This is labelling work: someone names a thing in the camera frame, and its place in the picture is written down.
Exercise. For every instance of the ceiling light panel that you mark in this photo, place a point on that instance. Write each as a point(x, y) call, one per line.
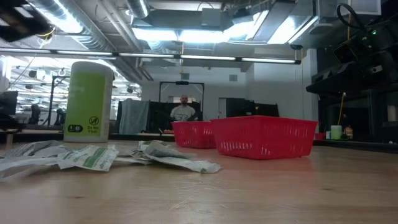
point(155, 35)

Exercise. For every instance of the black monitor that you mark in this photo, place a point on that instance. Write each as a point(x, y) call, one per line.
point(8, 102)

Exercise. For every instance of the black cabinet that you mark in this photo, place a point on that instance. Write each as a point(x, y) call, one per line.
point(248, 109)

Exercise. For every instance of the red plastic basket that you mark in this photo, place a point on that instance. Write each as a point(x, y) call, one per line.
point(264, 137)
point(192, 133)

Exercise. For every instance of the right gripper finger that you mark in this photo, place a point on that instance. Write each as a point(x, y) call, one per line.
point(339, 79)

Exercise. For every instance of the grey cloth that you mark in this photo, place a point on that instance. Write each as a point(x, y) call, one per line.
point(133, 116)

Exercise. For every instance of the person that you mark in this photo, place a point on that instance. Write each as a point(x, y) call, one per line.
point(183, 112)

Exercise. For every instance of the small red background object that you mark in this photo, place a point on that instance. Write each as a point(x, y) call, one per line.
point(320, 136)

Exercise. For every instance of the green striped white packet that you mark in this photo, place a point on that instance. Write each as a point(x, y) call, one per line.
point(90, 158)

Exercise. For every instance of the black rack frame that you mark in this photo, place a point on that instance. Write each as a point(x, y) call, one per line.
point(53, 99)

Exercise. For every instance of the white green wipes canister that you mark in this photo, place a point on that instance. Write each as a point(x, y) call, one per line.
point(88, 102)

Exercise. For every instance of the silver ventilation duct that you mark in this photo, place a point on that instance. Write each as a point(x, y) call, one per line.
point(136, 7)

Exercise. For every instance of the black curtain panel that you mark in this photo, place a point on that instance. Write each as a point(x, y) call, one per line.
point(160, 115)

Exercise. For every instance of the green cup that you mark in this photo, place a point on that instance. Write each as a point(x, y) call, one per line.
point(335, 132)

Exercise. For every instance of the LED light bar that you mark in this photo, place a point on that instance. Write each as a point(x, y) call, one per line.
point(149, 55)

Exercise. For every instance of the plain white long packet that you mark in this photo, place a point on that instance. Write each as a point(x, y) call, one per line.
point(25, 166)

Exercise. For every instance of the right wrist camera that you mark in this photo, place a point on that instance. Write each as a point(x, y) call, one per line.
point(345, 53)

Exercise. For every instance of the black background rig frame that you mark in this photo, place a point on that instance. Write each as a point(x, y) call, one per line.
point(182, 82)

